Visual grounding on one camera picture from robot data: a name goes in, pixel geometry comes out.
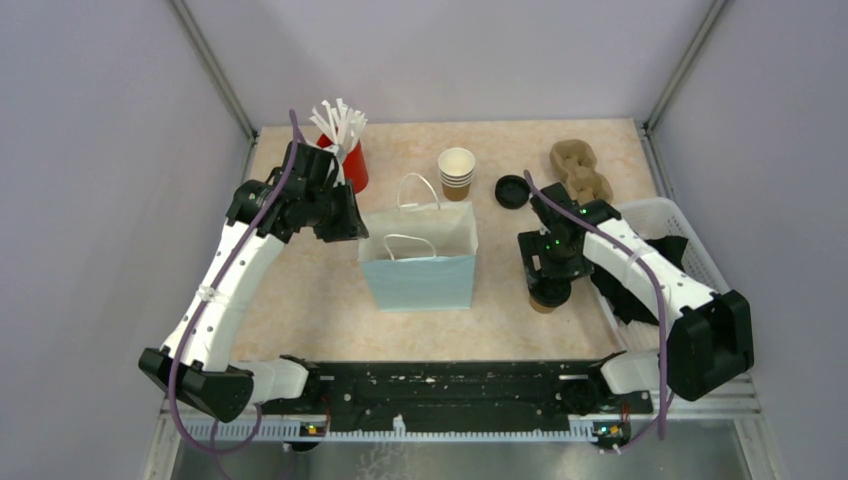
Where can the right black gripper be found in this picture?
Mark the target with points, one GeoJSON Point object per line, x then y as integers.
{"type": "Point", "coordinates": [531, 244]}

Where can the stack of black lids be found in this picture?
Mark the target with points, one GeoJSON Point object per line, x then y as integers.
{"type": "Point", "coordinates": [512, 192]}

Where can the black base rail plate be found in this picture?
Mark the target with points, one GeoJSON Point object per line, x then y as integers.
{"type": "Point", "coordinates": [460, 397]}

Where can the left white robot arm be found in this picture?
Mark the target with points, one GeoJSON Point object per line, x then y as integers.
{"type": "Point", "coordinates": [193, 365]}

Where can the light blue paper bag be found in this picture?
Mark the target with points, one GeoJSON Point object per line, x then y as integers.
{"type": "Point", "coordinates": [420, 255]}

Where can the black plastic cup lid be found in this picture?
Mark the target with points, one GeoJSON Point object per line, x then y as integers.
{"type": "Point", "coordinates": [550, 292]}

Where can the brown paper coffee cup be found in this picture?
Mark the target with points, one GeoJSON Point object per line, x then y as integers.
{"type": "Point", "coordinates": [540, 308]}

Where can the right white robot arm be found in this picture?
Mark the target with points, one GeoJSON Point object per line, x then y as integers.
{"type": "Point", "coordinates": [706, 336]}

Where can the red straw holder cup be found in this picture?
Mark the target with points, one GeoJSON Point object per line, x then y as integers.
{"type": "Point", "coordinates": [354, 166]}

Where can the stack of paper cups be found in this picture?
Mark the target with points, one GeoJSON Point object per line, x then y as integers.
{"type": "Point", "coordinates": [456, 169]}

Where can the white plastic basket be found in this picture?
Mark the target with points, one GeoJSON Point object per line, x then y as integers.
{"type": "Point", "coordinates": [655, 218]}

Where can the white wrapped straws bundle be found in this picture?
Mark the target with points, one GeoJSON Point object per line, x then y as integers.
{"type": "Point", "coordinates": [342, 124]}

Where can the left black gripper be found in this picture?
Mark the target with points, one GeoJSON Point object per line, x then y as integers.
{"type": "Point", "coordinates": [350, 226]}

